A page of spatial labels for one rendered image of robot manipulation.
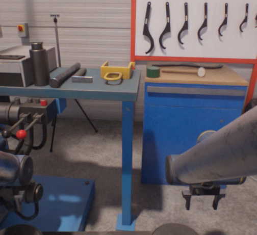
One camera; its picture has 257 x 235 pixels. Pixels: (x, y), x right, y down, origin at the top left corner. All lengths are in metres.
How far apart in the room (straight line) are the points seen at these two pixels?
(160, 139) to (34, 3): 2.11
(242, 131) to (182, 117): 1.46
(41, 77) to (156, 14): 1.86
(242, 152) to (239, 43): 2.63
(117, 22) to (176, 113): 1.45
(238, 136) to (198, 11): 2.50
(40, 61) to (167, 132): 1.12
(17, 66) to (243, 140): 1.03
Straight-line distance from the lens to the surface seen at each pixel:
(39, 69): 1.19
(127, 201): 1.69
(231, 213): 2.09
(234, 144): 0.41
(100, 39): 2.91
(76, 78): 1.22
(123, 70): 1.26
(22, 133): 0.96
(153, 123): 1.84
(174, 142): 1.93
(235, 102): 1.87
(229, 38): 2.95
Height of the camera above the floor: 1.42
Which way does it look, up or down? 23 degrees down
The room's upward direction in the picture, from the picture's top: 1 degrees clockwise
